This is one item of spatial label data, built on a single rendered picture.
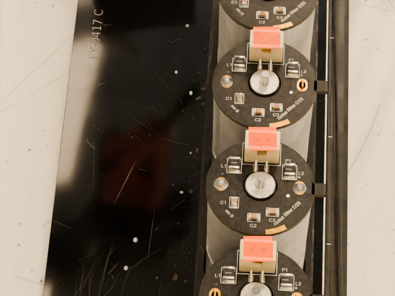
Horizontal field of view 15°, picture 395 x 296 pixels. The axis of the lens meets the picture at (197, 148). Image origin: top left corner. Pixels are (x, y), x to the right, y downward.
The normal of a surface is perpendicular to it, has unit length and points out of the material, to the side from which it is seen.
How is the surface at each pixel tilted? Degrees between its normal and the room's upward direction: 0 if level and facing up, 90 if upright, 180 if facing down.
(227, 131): 90
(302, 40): 90
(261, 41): 0
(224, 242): 90
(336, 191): 0
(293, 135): 90
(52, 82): 0
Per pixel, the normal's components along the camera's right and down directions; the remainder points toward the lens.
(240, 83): 0.00, -0.50
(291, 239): 0.63, 0.67
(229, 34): -0.77, 0.55
